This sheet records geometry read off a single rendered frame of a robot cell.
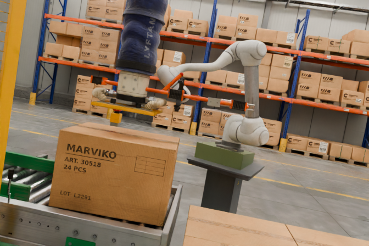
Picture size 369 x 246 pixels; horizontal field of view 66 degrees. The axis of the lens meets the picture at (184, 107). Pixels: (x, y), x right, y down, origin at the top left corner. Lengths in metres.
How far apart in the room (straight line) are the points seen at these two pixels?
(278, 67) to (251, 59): 6.90
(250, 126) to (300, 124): 8.34
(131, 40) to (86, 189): 0.81
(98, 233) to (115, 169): 0.30
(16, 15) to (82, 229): 0.97
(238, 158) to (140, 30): 1.16
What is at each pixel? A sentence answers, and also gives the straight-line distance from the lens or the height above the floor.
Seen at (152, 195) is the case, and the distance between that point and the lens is 1.50.
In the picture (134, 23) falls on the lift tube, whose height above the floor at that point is 1.55.
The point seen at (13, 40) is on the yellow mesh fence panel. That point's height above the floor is 1.33.
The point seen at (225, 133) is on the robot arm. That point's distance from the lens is 2.24.
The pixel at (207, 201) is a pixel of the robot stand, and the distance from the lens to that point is 2.32.
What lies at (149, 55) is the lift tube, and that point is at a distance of 1.55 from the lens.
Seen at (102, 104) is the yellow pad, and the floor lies 1.11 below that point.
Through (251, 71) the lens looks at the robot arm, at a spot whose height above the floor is 1.46.
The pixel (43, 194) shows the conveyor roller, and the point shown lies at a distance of 1.86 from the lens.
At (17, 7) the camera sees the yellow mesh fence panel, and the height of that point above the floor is 1.47.
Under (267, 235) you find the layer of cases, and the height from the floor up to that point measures 0.54.
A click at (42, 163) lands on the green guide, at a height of 0.61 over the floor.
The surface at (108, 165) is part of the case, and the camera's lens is 1.50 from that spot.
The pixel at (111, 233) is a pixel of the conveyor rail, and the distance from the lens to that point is 1.44.
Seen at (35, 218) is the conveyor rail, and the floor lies 0.55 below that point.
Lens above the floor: 1.24
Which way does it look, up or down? 3 degrees down
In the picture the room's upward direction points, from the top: 10 degrees clockwise
